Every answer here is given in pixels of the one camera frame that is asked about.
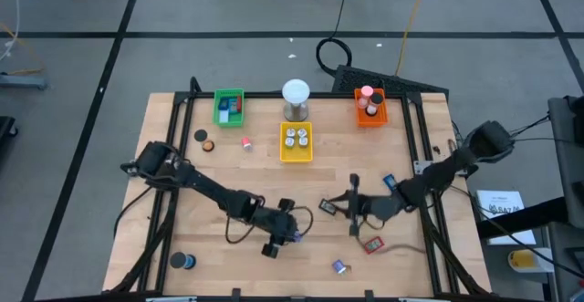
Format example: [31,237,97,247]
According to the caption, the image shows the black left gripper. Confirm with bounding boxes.
[255,198,302,260]

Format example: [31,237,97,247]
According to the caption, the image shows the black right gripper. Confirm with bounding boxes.
[328,173,375,237]

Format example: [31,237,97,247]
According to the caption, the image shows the black digital thermometer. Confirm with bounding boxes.
[318,198,339,217]

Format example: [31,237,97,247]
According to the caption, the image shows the black hourglass orange sand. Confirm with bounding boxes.
[193,129,216,153]

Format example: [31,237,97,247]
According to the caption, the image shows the yellow plastic basket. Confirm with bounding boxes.
[279,121,315,163]

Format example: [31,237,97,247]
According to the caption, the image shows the orange plastic basket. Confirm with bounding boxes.
[353,88,390,129]

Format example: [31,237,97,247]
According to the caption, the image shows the black hourglass blue sand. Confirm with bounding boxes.
[169,251,197,270]

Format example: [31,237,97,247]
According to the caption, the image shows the white mushroom table lamp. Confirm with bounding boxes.
[281,78,312,124]

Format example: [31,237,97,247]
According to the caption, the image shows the black perforated panel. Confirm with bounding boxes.
[331,64,451,100]

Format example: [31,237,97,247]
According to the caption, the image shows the green plastic basket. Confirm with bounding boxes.
[213,88,245,129]

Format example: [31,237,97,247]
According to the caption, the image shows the white paper sheet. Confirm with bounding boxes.
[475,189,538,247]

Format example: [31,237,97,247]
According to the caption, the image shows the black desk beam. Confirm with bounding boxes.
[476,195,571,241]

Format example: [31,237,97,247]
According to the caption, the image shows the yellow white bottle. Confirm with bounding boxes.
[507,246,556,275]

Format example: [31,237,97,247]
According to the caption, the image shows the grey cabinet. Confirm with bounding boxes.
[547,94,584,230]

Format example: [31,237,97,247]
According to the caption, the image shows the grey stand foot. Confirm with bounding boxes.
[0,73,49,91]

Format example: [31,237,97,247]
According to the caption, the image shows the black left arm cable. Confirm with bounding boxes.
[224,203,316,245]

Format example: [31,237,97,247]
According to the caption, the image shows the black coiled cable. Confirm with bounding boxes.
[315,0,353,78]

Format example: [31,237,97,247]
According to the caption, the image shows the yellow hanging cable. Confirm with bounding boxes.
[394,0,432,77]

